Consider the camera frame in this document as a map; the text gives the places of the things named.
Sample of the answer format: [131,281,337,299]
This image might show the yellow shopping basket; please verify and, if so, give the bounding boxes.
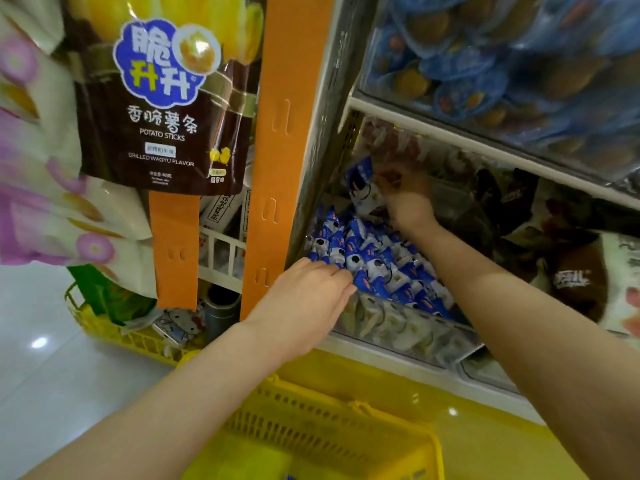
[182,375,446,480]

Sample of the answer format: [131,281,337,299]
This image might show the person's left forearm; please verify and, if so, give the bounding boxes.
[20,321,297,480]

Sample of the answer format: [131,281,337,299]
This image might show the cartoon cat packet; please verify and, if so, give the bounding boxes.
[152,307,207,348]

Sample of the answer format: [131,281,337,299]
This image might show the clear plastic shelf divider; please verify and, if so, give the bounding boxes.
[331,290,485,369]

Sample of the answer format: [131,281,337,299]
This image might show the white wire rack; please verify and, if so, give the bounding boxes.
[198,226,248,294]

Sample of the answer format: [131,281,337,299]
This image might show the person's right forearm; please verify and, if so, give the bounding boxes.
[404,222,640,480]

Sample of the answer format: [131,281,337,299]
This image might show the white floral snack bags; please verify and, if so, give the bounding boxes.
[0,0,158,299]

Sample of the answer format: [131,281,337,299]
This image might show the white shelf rail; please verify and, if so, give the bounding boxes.
[346,92,640,211]

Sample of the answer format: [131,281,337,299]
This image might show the yellow wire floor basket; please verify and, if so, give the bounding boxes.
[65,282,201,368]

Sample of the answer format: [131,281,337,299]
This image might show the short orange hanging strip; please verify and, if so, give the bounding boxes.
[148,191,201,311]

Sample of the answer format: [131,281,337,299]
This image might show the brown potato stick bag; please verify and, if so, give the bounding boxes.
[62,0,267,196]

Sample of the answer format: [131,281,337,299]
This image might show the pile of blue jelly cups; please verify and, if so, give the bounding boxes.
[359,0,640,181]

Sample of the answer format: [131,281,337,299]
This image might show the grey metal shelf upright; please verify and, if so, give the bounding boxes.
[285,0,381,269]

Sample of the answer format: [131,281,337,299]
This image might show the blue white snack packet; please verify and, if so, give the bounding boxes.
[344,156,387,221]

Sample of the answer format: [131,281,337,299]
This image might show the person's right hand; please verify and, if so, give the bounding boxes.
[372,162,441,237]

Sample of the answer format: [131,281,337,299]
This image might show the green snack bag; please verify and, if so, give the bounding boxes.
[67,265,157,325]

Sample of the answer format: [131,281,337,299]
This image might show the black cylinder can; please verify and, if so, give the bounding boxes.
[205,285,242,345]

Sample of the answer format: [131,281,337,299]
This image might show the long orange hanging strip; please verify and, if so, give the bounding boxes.
[239,0,337,321]

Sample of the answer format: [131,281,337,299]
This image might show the pile of brown snack packs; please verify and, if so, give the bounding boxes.
[435,165,640,340]

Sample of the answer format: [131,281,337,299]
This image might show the person's left hand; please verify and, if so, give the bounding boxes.
[243,257,358,363]

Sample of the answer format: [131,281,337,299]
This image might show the pile of blue snack packets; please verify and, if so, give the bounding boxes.
[303,204,457,321]

